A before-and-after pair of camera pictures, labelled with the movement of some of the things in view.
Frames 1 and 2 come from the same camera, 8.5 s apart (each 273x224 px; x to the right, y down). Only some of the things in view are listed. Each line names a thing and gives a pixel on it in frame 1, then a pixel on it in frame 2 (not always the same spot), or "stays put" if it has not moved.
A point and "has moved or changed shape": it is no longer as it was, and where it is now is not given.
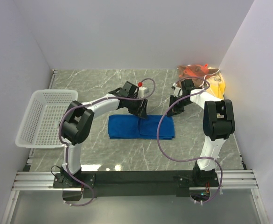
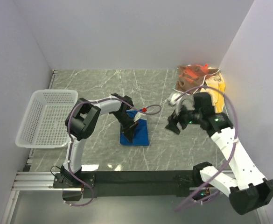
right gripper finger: (172, 100) to (172, 126)
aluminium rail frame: (27, 179) stays put
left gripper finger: (134, 113) to (129, 134)
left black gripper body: (134, 105) to (124, 120)
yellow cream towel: (217, 85) stays put
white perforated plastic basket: (39, 127) stays put
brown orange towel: (198, 73) stays put
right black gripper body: (182, 103) to (187, 116)
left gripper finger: (143, 113) to (133, 127)
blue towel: (132, 126) has moved or changed shape
